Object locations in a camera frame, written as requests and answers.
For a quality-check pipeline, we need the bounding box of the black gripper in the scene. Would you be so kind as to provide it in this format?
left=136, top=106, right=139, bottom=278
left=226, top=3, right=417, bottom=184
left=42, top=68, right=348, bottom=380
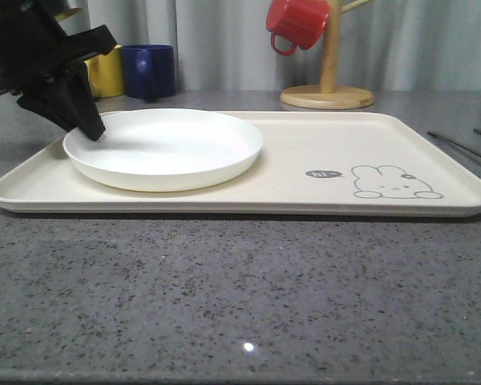
left=0, top=1, right=116, bottom=141

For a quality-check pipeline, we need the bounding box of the white round plate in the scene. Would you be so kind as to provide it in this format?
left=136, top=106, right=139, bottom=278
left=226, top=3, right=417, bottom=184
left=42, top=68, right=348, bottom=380
left=63, top=108, right=264, bottom=193

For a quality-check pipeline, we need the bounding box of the yellow mug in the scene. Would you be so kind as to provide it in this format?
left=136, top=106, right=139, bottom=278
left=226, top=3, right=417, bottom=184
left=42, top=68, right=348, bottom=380
left=85, top=45, right=124, bottom=98

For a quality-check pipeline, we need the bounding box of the dark blue mug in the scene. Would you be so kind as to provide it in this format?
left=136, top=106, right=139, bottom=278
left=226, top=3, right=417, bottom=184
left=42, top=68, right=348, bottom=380
left=119, top=44, right=176, bottom=99

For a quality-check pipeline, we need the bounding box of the red mug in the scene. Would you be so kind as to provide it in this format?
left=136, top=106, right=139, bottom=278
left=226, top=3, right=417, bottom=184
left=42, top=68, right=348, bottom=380
left=266, top=0, right=330, bottom=56

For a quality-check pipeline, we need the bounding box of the wooden mug tree stand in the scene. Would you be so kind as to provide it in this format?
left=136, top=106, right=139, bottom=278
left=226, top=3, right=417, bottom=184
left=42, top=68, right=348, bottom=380
left=280, top=1, right=374, bottom=110

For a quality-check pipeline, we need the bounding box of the beige rabbit serving tray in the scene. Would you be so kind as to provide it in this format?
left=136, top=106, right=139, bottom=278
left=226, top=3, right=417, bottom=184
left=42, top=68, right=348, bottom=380
left=0, top=111, right=481, bottom=217

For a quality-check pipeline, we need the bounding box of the grey curtain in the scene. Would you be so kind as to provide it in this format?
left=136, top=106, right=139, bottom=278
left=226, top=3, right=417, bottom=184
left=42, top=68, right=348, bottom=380
left=62, top=1, right=481, bottom=91

